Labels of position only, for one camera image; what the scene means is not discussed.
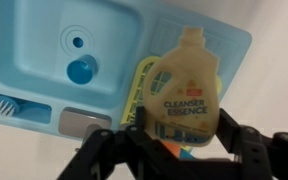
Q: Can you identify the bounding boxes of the blue toy cup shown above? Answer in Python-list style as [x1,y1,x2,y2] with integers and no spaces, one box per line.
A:
[66,54,99,85]

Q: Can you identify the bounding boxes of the yellow-green toy dish rack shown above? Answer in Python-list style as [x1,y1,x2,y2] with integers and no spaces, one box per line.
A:
[119,55,223,126]

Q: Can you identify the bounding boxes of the blue toy scrub brush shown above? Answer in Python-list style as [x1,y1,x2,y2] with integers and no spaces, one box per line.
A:
[0,93,52,125]

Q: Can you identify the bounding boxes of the grey toy faucet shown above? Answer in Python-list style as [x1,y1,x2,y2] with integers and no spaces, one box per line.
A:
[58,107,112,141]

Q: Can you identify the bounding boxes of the cream toy cleanser bottle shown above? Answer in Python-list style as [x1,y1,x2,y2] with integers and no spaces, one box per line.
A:
[143,26,221,148]

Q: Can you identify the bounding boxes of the blue toy sink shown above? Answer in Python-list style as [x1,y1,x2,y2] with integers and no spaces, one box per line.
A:
[0,0,253,141]

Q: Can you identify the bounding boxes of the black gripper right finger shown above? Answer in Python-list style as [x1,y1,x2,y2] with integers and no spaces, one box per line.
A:
[217,108,288,180]

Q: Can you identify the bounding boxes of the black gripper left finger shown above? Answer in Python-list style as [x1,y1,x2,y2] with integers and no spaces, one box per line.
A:
[57,105,185,180]

